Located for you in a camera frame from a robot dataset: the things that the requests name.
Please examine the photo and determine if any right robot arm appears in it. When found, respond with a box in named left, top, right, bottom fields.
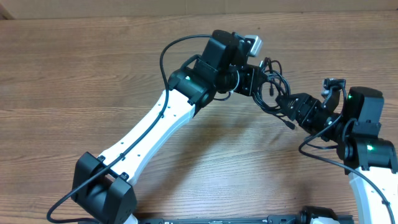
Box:
left=276, top=84, right=397, bottom=223

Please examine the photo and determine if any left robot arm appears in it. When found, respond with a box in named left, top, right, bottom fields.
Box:
left=71, top=30, right=262, bottom=223

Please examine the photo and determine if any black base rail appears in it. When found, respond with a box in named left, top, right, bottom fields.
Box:
left=138, top=215, right=316, bottom=224

